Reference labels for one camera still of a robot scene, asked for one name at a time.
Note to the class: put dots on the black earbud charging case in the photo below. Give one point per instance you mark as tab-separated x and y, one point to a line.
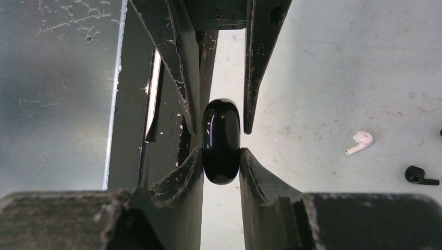
221	141

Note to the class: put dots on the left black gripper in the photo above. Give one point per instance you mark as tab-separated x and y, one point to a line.
171	26

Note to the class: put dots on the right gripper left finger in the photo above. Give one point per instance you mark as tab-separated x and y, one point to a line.
167	215

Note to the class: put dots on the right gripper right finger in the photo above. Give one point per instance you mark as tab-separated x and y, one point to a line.
277	216

